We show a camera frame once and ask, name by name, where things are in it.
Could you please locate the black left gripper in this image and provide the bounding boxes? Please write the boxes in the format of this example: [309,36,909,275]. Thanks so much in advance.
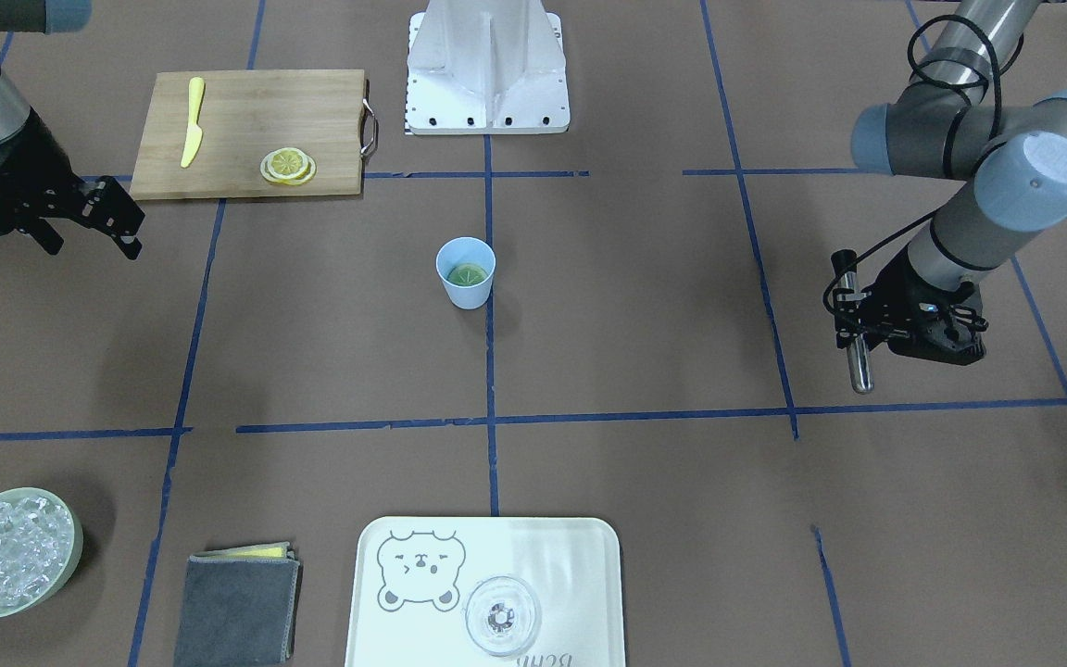
[833,250,989,366]

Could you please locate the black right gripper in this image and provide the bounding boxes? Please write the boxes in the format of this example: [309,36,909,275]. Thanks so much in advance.
[0,111,144,260]

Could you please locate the steel muddler black tip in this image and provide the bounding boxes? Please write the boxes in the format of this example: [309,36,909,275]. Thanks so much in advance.
[837,271,875,396]

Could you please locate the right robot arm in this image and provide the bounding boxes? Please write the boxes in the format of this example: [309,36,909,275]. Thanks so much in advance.
[0,1,144,260]

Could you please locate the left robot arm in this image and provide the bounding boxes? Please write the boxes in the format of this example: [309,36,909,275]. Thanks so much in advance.
[824,1,1067,366]

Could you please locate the lemon slices on board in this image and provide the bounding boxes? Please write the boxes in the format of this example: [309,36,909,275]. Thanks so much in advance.
[259,146,317,186]

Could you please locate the light blue plastic cup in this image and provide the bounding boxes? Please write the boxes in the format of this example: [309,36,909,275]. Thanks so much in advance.
[434,236,496,309]

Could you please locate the yellow plastic knife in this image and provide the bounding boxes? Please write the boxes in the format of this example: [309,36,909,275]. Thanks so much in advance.
[181,76,205,169]

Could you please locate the wooden cutting board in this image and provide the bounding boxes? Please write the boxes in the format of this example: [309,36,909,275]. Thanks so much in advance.
[130,70,367,201]

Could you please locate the green bowl of ice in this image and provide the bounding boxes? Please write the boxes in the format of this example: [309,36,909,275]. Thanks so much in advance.
[0,488,84,618]

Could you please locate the grey folded cloth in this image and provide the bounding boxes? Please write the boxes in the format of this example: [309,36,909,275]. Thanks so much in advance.
[173,542,301,666]

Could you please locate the cream bear tray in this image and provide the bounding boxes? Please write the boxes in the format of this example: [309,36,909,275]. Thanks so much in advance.
[345,517,627,666]

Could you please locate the clear wine glass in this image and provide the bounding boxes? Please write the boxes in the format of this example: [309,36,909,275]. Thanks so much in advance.
[463,575,543,658]

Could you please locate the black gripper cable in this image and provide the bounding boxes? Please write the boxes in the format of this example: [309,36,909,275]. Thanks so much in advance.
[822,13,1025,316]

